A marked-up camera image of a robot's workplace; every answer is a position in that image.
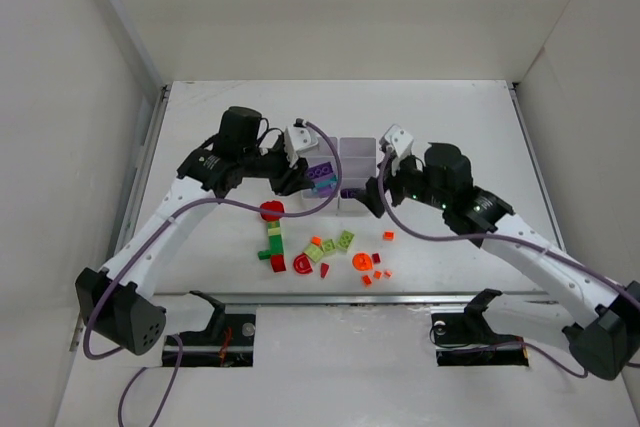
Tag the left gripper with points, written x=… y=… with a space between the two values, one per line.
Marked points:
x=288 y=175

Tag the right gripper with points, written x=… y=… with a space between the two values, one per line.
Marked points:
x=391 y=187

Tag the teal and purple lego stack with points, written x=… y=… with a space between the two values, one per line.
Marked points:
x=324 y=185

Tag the green and red duplo stack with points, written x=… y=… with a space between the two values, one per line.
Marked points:
x=275 y=251

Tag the purple lego brick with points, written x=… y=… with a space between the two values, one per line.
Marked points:
x=322 y=172

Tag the red arch duplo brick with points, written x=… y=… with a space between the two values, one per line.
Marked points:
x=272 y=211

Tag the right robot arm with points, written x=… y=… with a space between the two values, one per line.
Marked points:
x=592 y=317

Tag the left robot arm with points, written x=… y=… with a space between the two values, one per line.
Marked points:
x=116 y=300

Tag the right clear divided container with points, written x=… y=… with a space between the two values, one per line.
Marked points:
x=358 y=157

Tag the light green square lego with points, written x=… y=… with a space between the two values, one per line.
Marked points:
x=345 y=241

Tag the light green small lego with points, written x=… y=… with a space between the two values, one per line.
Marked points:
x=328 y=246

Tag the orange round lego piece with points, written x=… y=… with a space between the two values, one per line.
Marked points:
x=362 y=261

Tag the light green curved lego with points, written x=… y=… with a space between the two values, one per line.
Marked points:
x=314 y=252

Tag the red horseshoe lego piece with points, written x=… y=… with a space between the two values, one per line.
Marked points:
x=302 y=264

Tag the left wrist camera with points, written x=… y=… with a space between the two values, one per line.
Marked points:
x=299 y=138

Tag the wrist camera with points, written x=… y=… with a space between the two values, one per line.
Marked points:
x=299 y=138
x=397 y=140

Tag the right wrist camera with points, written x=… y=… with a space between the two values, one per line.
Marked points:
x=397 y=140

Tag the metal table rail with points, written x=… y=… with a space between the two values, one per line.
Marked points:
x=327 y=299

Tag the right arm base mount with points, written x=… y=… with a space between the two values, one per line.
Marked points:
x=463 y=338

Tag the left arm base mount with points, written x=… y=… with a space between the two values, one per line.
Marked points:
x=201 y=331

